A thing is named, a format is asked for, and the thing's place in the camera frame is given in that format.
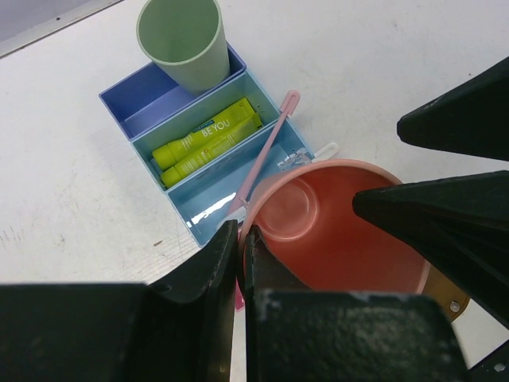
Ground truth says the pink plastic cup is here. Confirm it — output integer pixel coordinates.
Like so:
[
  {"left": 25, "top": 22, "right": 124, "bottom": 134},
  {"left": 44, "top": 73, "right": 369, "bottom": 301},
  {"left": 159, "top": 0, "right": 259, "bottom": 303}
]
[{"left": 239, "top": 159, "right": 429, "bottom": 294}]

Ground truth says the pink toothbrush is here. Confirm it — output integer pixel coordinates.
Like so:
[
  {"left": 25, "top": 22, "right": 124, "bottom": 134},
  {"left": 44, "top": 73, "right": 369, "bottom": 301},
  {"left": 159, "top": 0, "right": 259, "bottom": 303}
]
[{"left": 226, "top": 90, "right": 301, "bottom": 220}]

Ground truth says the dark blue bin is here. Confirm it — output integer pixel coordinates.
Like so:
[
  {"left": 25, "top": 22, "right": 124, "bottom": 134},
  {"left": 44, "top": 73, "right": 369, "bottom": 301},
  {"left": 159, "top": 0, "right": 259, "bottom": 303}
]
[{"left": 99, "top": 45, "right": 247, "bottom": 142}]

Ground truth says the yellow-green toothpaste tube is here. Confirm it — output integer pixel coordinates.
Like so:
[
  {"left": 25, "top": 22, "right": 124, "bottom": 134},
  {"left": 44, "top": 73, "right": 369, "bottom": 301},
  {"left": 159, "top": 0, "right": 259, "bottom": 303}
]
[
  {"left": 161, "top": 114, "right": 262, "bottom": 188},
  {"left": 152, "top": 97, "right": 255, "bottom": 170}
]

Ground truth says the light blue toothbrush bin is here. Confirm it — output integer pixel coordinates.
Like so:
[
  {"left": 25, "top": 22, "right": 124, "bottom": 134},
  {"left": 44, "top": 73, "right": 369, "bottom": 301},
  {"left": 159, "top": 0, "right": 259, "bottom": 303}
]
[{"left": 167, "top": 119, "right": 313, "bottom": 247}]

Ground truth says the green plastic cup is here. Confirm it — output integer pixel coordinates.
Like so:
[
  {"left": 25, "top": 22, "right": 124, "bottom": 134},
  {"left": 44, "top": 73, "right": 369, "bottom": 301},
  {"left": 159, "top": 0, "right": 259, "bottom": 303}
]
[{"left": 136, "top": 0, "right": 230, "bottom": 94}]

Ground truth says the light blue toothpaste bin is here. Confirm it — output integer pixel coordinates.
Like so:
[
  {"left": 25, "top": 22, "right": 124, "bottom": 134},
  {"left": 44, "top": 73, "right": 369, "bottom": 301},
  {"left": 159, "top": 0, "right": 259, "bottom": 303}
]
[{"left": 130, "top": 70, "right": 279, "bottom": 192}]

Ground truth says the white toothbrush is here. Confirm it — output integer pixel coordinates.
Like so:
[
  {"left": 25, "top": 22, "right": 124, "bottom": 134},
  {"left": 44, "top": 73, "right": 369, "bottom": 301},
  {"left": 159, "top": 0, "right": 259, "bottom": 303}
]
[{"left": 312, "top": 142, "right": 338, "bottom": 162}]

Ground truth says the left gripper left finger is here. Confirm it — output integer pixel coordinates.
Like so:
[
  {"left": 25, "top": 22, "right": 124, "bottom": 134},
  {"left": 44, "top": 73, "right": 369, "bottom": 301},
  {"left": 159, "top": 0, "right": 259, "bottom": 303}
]
[{"left": 1, "top": 220, "right": 238, "bottom": 381}]

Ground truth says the pink bin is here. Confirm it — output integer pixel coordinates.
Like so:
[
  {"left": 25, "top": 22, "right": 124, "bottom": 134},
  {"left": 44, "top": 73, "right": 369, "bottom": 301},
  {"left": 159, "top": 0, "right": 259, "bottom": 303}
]
[{"left": 235, "top": 281, "right": 245, "bottom": 311}]

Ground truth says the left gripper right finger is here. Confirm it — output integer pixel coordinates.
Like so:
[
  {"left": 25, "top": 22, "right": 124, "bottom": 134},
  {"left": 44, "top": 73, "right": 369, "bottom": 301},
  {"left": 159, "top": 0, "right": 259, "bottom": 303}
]
[{"left": 244, "top": 227, "right": 469, "bottom": 381}]

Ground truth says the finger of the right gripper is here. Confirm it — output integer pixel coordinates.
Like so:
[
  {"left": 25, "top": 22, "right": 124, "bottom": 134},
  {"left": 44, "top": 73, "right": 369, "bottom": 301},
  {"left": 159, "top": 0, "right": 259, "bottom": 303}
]
[
  {"left": 397, "top": 59, "right": 508, "bottom": 161},
  {"left": 352, "top": 170, "right": 508, "bottom": 318}
]

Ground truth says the clear textured plastic box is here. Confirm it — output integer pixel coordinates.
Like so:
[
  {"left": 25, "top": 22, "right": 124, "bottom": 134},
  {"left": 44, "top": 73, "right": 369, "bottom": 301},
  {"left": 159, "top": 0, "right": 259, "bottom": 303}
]
[{"left": 278, "top": 152, "right": 312, "bottom": 172}]

